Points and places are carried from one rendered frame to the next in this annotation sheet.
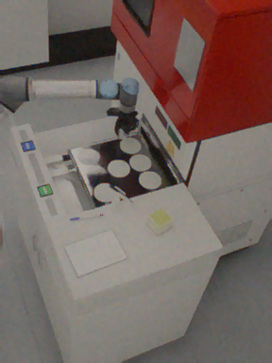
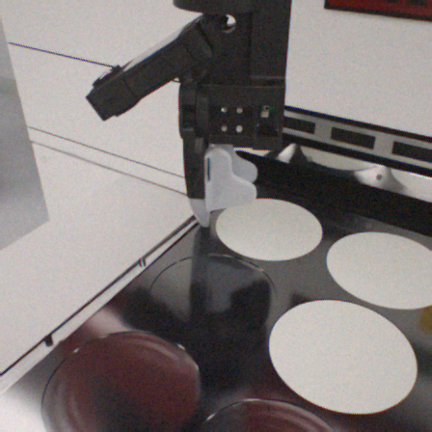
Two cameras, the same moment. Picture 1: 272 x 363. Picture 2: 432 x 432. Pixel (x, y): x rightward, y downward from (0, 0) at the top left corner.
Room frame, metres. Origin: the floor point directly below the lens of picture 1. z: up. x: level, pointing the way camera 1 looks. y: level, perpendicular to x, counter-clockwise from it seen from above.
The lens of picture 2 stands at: (1.28, 0.25, 1.18)
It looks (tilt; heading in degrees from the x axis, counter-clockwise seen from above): 34 degrees down; 333
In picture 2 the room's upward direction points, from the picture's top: straight up
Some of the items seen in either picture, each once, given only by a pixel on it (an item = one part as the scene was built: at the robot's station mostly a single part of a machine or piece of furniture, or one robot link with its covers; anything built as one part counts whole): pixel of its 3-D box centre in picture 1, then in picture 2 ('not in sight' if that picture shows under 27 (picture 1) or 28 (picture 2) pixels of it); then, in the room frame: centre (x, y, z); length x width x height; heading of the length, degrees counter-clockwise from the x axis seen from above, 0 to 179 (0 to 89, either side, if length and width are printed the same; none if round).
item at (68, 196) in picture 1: (64, 191); not in sight; (1.31, 0.28, 0.87); 0.36 x 0.08 x 0.03; 30
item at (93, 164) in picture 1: (118, 168); (339, 352); (1.46, 0.06, 0.90); 0.34 x 0.34 x 0.01; 30
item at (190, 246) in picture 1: (132, 245); not in sight; (1.07, -0.05, 0.89); 0.62 x 0.35 x 0.14; 120
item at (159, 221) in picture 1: (159, 222); not in sight; (1.13, -0.14, 1.00); 0.07 x 0.07 x 0.07; 45
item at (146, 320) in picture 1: (97, 247); not in sight; (1.34, 0.11, 0.41); 0.97 x 0.64 x 0.82; 30
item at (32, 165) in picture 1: (37, 179); not in sight; (1.33, 0.40, 0.89); 0.55 x 0.09 x 0.14; 30
